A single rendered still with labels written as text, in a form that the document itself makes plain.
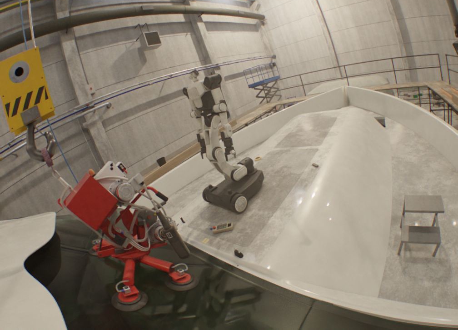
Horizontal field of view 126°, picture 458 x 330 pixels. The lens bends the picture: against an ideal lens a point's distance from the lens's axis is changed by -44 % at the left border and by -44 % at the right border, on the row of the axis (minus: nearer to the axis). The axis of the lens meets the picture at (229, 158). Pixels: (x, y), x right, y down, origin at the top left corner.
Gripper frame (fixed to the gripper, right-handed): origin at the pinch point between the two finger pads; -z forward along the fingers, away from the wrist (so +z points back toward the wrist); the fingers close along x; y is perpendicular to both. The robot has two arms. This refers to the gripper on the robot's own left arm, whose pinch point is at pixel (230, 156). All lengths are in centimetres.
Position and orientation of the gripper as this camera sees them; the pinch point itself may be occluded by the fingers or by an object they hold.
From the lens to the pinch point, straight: 204.5
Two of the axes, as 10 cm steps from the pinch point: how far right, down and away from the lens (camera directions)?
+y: 6.4, 0.5, -7.7
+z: -1.8, -9.6, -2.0
